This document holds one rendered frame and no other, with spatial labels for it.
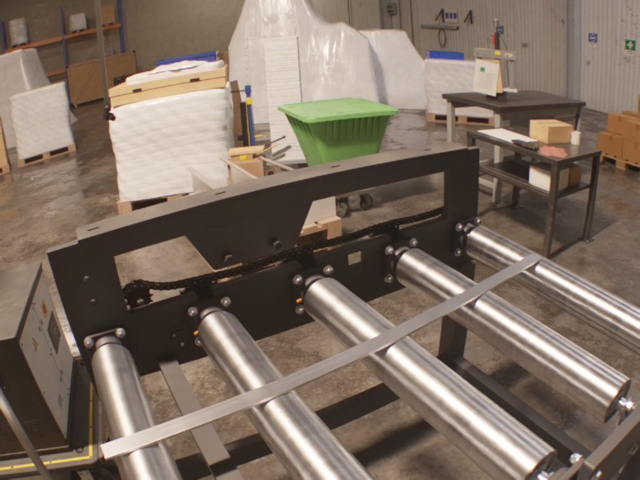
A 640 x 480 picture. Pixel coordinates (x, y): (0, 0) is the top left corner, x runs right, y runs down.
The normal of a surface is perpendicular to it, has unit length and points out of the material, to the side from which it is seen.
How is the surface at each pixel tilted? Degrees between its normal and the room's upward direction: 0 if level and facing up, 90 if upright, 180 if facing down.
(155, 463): 20
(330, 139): 100
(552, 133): 90
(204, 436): 0
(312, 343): 0
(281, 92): 90
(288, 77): 90
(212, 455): 0
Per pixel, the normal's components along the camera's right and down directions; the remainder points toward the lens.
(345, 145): 0.35, 0.55
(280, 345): -0.07, -0.89
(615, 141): -0.83, 0.29
